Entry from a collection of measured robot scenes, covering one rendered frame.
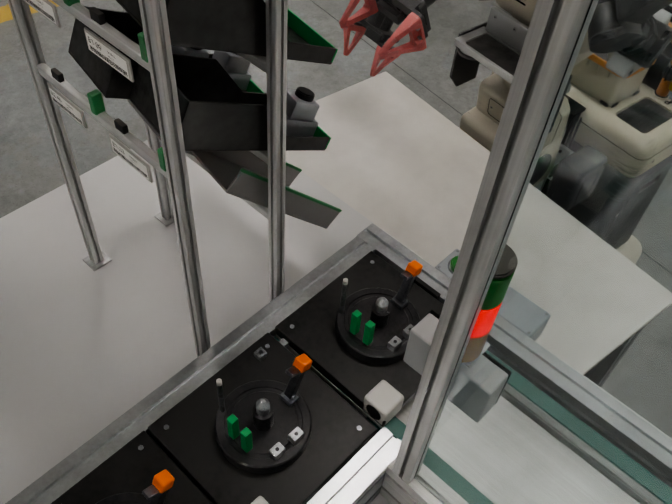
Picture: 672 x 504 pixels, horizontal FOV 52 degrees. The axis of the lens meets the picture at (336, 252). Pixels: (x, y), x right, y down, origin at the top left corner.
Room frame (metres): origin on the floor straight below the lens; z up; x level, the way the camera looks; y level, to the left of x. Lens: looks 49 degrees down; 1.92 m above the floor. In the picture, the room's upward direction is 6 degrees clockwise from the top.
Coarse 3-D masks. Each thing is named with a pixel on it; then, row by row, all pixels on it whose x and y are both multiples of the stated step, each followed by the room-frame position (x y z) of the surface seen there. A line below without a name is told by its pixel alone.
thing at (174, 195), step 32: (160, 0) 0.62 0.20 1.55; (32, 32) 0.83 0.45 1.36; (160, 32) 0.63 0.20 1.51; (32, 64) 0.82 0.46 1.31; (160, 64) 0.61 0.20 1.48; (160, 96) 0.62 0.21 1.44; (64, 128) 0.83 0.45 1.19; (160, 128) 0.62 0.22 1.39; (64, 160) 0.82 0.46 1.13; (160, 192) 0.95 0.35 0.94; (192, 224) 0.62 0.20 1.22; (96, 256) 0.82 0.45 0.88; (192, 256) 0.63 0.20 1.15; (192, 288) 0.61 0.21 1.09; (192, 320) 0.62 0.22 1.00
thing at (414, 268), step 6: (408, 264) 0.72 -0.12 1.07; (414, 264) 0.72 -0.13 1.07; (420, 264) 0.72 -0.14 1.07; (408, 270) 0.71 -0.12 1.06; (414, 270) 0.71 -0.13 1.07; (420, 270) 0.72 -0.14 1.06; (402, 276) 0.70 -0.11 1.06; (408, 276) 0.70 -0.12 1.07; (414, 276) 0.71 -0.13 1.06; (402, 282) 0.71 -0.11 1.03; (408, 282) 0.71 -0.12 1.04; (402, 288) 0.71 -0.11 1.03; (408, 288) 0.70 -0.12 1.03; (402, 294) 0.70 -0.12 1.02; (402, 300) 0.70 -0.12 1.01
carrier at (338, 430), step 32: (288, 352) 0.60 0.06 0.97; (224, 384) 0.53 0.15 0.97; (256, 384) 0.52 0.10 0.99; (320, 384) 0.55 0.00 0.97; (192, 416) 0.47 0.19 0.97; (224, 416) 0.47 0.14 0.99; (256, 416) 0.45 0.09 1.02; (288, 416) 0.48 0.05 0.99; (320, 416) 0.49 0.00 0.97; (352, 416) 0.50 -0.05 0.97; (192, 448) 0.42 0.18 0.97; (224, 448) 0.42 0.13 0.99; (256, 448) 0.42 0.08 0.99; (288, 448) 0.43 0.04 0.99; (320, 448) 0.44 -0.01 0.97; (352, 448) 0.45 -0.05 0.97; (224, 480) 0.38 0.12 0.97; (256, 480) 0.38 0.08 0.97; (288, 480) 0.39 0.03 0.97; (320, 480) 0.39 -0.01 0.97
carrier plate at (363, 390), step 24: (360, 264) 0.79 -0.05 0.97; (384, 264) 0.80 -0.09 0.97; (336, 288) 0.74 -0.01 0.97; (360, 288) 0.74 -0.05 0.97; (384, 288) 0.75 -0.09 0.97; (312, 312) 0.68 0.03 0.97; (336, 312) 0.68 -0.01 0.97; (288, 336) 0.63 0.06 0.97; (312, 336) 0.63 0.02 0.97; (336, 336) 0.64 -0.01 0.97; (312, 360) 0.59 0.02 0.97; (336, 360) 0.59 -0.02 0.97; (360, 360) 0.60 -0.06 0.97; (336, 384) 0.56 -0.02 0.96; (360, 384) 0.55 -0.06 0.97; (408, 384) 0.56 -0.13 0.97
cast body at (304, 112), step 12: (288, 96) 0.86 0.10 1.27; (300, 96) 0.86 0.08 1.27; (312, 96) 0.87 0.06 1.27; (288, 108) 0.85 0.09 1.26; (300, 108) 0.85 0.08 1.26; (312, 108) 0.86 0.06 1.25; (288, 120) 0.84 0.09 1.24; (300, 120) 0.85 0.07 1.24; (312, 120) 0.86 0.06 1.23; (288, 132) 0.83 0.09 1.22; (300, 132) 0.85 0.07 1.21; (312, 132) 0.86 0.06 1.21
